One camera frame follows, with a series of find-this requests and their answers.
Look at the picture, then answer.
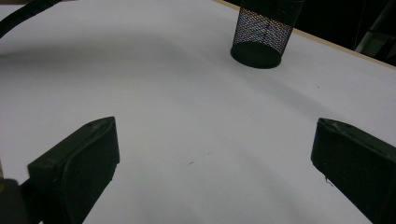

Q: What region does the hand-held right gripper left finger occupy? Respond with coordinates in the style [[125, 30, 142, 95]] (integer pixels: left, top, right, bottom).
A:
[[19, 116, 121, 224]]

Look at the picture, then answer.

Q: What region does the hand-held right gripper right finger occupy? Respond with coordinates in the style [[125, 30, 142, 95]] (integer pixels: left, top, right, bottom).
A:
[[310, 117, 396, 224]]

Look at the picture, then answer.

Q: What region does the black mesh pen cup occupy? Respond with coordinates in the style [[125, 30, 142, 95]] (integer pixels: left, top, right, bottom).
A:
[[230, 0, 305, 70]]

